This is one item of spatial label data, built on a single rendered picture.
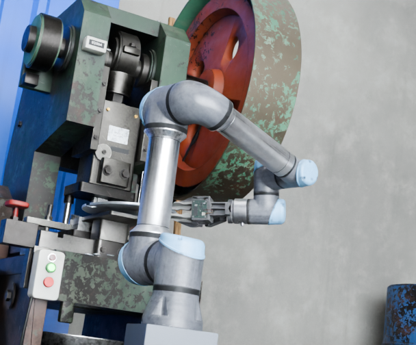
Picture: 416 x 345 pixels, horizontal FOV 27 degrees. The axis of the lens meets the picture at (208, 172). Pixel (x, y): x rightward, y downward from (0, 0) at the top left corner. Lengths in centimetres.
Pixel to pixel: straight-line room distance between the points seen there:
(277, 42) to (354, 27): 231
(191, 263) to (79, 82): 90
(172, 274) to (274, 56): 97
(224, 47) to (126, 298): 102
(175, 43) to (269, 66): 36
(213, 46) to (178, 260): 130
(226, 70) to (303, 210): 174
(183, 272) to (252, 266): 239
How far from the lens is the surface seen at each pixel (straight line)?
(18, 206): 251
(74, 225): 281
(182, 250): 209
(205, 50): 326
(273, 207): 248
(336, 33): 502
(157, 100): 228
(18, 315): 256
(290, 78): 280
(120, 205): 252
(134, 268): 221
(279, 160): 235
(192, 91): 221
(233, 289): 440
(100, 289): 259
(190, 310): 208
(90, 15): 284
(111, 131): 282
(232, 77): 300
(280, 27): 286
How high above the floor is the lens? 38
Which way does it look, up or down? 12 degrees up
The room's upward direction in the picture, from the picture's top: 7 degrees clockwise
